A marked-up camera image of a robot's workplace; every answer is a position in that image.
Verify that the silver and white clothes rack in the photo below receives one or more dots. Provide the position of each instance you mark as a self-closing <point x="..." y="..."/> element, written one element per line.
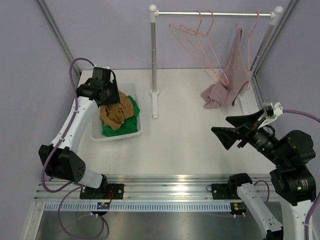
<point x="154" y="13"/>

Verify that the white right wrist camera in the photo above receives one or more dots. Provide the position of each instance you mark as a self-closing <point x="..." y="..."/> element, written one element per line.
<point x="271" y="112"/>

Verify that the aluminium frame post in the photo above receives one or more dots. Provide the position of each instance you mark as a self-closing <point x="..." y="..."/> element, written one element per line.
<point x="49" y="18"/>
<point x="275" y="37"/>

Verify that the aluminium mounting rail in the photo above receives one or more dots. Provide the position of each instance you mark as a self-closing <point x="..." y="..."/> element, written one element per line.
<point x="160" y="188"/>

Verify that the right aluminium frame post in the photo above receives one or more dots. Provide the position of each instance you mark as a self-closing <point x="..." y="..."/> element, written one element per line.
<point x="275" y="37"/>

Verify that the pink hanger under mauve top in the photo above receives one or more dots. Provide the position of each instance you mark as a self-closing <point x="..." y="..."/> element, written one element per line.
<point x="249" y="36"/>

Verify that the left aluminium frame post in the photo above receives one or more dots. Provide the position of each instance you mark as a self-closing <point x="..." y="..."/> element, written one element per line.
<point x="49" y="18"/>

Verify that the white slotted cable duct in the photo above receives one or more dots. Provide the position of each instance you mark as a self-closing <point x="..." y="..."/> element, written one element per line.
<point x="140" y="206"/>

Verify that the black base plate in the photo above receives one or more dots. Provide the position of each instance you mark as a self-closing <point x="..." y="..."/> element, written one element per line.
<point x="114" y="191"/>
<point x="223" y="191"/>

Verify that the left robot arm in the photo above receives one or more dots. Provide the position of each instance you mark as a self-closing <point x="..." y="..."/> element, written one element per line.
<point x="59" y="158"/>

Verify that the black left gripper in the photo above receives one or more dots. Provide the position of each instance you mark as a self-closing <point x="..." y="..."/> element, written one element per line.
<point x="115" y="98"/>

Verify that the pink wire hanger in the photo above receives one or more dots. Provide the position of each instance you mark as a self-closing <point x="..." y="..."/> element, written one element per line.
<point x="199" y="46"/>

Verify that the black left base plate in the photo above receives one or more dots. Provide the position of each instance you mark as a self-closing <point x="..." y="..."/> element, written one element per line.
<point x="114" y="191"/>

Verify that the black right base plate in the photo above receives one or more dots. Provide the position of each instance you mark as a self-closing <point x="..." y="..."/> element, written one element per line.
<point x="223" y="191"/>

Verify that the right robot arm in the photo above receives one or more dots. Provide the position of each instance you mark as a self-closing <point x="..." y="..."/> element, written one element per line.
<point x="291" y="179"/>

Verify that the green tank top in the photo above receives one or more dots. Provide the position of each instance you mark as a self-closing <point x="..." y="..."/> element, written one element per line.
<point x="129" y="126"/>

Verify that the brown tank top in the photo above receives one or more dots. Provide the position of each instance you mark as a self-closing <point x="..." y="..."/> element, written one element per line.
<point x="114" y="115"/>

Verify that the mauve tank top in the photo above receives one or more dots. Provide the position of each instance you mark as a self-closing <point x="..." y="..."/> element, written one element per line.
<point x="234" y="77"/>

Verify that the white perforated plastic basket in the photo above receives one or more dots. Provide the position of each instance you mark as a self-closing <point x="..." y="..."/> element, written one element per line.
<point x="96" y="135"/>

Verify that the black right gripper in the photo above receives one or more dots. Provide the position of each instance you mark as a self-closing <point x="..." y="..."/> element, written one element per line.
<point x="229" y="135"/>

